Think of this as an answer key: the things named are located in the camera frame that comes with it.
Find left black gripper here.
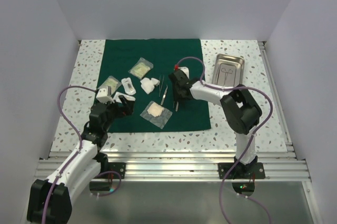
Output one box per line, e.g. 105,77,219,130
102,95,134,131

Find suture packet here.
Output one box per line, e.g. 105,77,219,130
113,92,136,103
121,77,136,95

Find curved steel tweezers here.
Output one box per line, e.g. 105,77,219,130
160,85,168,105

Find thin dark tweezers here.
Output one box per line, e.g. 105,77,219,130
158,75,164,96

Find white gauze pad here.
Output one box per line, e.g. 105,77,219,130
140,77,160,94

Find steel forceps scissors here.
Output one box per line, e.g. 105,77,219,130
219,67,234,86

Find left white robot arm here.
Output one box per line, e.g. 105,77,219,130
27,95,135,223

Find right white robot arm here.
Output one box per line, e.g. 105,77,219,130
168,69,262,178

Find dark green surgical cloth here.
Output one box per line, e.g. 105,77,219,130
97,39,211,133

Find near glove packet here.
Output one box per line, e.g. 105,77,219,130
98,75,122,95

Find glove packet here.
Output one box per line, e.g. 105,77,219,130
98,75,122,95
129,57,153,80

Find bagged cotton pad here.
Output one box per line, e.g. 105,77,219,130
140,101,173,129

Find far glove packet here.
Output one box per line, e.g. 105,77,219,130
129,57,153,80

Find stainless steel tray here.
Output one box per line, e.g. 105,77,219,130
212,54,245,87

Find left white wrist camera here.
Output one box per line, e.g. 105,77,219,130
96,86,113,103

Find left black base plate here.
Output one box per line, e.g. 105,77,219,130
89,162,126,193

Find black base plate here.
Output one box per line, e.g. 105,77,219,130
89,162,126,193
217,162,264,192

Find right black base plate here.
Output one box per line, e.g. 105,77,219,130
217,162,264,192

